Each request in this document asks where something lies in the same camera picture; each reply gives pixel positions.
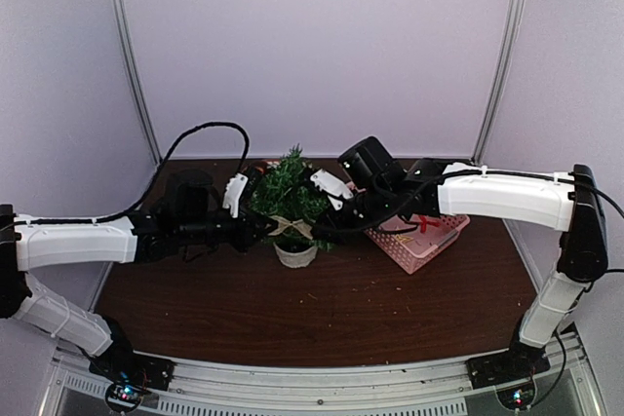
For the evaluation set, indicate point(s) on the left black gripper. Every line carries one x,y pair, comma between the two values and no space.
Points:
247,235

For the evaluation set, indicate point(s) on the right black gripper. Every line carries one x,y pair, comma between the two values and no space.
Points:
341,237

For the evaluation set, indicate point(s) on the burlap ribbon bow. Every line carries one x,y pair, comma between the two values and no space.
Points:
283,224

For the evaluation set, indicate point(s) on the small green christmas tree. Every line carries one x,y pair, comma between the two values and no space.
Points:
283,191

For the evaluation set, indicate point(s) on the pink plastic basket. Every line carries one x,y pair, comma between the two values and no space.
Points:
424,247

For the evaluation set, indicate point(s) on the gold star ornament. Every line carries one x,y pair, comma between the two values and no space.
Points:
403,239

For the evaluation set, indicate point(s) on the red bauble ornament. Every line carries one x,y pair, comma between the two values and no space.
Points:
260,167

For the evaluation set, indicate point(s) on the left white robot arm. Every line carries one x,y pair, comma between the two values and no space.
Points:
191,213

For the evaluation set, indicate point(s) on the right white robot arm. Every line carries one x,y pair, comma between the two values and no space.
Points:
568,202

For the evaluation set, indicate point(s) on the red ribbon bow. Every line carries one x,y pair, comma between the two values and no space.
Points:
424,222

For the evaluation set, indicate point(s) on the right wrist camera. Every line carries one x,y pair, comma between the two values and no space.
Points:
338,192

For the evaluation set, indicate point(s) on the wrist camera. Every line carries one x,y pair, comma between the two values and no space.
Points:
238,189
338,192

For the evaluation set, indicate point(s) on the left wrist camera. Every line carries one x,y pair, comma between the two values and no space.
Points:
238,189

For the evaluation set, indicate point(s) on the front aluminium rail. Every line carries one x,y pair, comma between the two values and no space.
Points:
435,387

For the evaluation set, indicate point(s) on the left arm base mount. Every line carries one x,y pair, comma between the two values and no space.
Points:
132,376

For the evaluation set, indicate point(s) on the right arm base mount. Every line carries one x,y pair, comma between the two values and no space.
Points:
512,377

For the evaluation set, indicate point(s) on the right aluminium frame post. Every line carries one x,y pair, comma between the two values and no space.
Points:
511,29

